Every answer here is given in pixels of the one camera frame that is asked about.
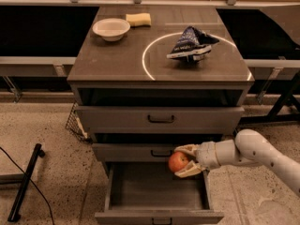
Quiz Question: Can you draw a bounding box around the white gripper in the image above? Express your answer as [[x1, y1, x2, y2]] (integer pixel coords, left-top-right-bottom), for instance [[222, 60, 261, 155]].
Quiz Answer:
[[174, 142, 220, 178]]

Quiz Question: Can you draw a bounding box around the red apple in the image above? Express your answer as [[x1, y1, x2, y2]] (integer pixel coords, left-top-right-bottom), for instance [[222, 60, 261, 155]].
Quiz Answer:
[[168, 152, 189, 173]]

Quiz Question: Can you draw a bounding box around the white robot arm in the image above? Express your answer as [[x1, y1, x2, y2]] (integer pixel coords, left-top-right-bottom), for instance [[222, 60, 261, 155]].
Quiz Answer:
[[174, 129, 300, 196]]

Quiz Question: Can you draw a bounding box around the bottom drawer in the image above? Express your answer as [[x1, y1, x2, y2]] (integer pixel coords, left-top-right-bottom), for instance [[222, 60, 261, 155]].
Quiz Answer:
[[95, 162, 224, 225]]

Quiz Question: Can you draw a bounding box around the drawer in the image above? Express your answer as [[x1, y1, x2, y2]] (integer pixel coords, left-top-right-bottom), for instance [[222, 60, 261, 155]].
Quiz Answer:
[[76, 106, 244, 134], [95, 162, 224, 225], [92, 143, 177, 162]]

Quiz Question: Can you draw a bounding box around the middle drawer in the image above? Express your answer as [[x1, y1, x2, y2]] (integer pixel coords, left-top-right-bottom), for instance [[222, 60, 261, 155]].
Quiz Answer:
[[92, 143, 177, 162]]

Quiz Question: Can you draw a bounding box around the grey drawer cabinet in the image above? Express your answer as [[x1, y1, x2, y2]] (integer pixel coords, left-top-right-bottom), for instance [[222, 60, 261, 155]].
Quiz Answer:
[[67, 5, 256, 177]]

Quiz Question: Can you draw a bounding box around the top drawer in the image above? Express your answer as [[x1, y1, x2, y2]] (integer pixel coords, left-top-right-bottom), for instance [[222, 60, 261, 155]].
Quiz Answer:
[[76, 106, 244, 134]]

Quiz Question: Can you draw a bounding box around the yellow sponge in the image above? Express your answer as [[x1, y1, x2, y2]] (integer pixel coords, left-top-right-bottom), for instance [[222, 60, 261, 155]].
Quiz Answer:
[[126, 13, 151, 27]]

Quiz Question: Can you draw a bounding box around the white bowl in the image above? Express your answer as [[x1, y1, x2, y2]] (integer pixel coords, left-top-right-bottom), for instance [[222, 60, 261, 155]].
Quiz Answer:
[[92, 18, 130, 41]]

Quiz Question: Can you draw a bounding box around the black metal bar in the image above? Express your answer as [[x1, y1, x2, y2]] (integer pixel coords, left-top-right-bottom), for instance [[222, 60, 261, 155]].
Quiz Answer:
[[7, 143, 44, 222]]

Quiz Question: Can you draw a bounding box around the black table leg frame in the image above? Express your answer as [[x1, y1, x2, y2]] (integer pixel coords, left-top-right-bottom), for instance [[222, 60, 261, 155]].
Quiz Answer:
[[239, 71, 300, 127]]

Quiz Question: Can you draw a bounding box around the wire mesh basket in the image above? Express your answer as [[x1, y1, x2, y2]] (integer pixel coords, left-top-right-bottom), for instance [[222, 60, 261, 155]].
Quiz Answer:
[[65, 102, 91, 143]]

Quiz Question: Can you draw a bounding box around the black cable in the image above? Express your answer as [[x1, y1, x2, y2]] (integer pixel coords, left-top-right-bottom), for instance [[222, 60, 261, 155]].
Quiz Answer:
[[0, 145, 56, 225]]

